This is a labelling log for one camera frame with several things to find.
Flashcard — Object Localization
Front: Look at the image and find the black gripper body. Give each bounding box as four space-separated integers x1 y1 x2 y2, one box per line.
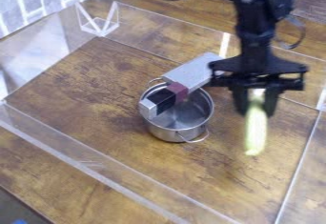
207 32 309 92

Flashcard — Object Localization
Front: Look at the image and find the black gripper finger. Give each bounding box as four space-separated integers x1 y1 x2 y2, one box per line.
262 87 283 117
231 86 250 115

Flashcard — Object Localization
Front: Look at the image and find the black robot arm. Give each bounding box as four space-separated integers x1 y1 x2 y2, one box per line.
208 0 309 116

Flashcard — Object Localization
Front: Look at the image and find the silver metal pot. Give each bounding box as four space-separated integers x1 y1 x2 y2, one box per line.
139 82 214 143

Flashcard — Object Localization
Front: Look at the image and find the clear acrylic enclosure wall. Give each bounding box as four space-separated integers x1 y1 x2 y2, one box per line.
0 3 326 224

